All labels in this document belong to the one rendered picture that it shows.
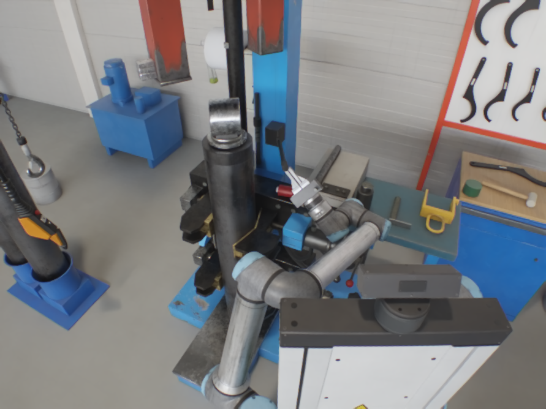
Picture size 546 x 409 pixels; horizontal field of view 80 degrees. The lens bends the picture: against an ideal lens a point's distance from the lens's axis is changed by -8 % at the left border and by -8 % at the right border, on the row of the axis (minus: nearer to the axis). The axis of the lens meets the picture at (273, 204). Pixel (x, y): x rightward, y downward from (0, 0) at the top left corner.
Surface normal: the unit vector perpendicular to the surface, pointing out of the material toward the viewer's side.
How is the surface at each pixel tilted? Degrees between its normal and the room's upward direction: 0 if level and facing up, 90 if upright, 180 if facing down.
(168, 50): 90
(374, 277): 61
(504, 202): 0
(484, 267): 90
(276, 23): 90
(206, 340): 0
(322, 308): 0
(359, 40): 90
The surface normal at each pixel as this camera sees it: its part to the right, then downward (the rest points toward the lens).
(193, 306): 0.00, -0.76
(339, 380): -0.03, 0.65
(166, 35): 0.52, 0.55
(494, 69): -0.42, 0.59
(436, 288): -0.02, 0.21
